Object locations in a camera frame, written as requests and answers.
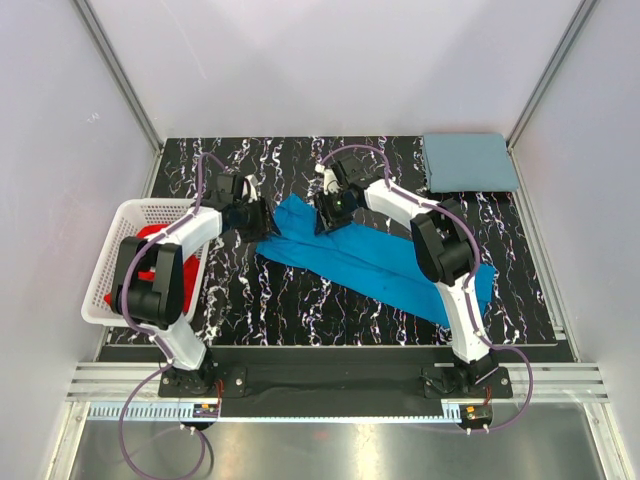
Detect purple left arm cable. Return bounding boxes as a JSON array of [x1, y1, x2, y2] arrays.
[[118, 152, 231, 478]]

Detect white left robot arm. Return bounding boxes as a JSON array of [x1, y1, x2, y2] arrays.
[[109, 174, 280, 396]]

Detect white plastic laundry basket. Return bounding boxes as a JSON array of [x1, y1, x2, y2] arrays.
[[81, 198, 222, 328]]

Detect right aluminium frame post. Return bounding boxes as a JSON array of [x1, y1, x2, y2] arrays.
[[506, 0, 601, 151]]

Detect left aluminium frame post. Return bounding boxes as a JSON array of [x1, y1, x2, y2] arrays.
[[69, 0, 165, 156]]

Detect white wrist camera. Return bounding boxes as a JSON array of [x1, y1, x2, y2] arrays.
[[242, 175, 260, 202], [315, 164, 341, 194]]

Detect bright blue t-shirt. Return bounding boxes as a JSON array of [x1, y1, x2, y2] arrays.
[[255, 193, 497, 326]]

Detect white toothed cable duct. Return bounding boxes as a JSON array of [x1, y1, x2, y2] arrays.
[[88, 402, 220, 422]]

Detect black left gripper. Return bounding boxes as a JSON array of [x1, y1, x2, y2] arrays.
[[233, 196, 281, 244]]

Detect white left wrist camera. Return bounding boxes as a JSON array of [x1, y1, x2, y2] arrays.
[[242, 175, 260, 202]]

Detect aluminium front rail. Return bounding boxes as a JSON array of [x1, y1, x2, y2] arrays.
[[66, 363, 608, 429]]

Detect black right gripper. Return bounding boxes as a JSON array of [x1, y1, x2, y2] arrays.
[[312, 190, 358, 238]]

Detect folded light blue t-shirt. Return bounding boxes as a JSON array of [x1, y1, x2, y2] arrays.
[[423, 133, 519, 193]]

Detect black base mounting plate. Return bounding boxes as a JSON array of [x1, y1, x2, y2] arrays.
[[159, 346, 513, 421]]

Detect red t-shirt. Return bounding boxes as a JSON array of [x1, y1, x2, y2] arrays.
[[136, 223, 200, 315]]

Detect aluminium frame post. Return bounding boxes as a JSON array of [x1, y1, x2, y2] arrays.
[[506, 0, 601, 151], [69, 0, 165, 156]]

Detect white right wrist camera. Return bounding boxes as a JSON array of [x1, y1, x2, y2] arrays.
[[315, 164, 341, 194]]

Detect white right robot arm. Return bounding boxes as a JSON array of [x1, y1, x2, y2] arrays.
[[314, 157, 497, 397]]

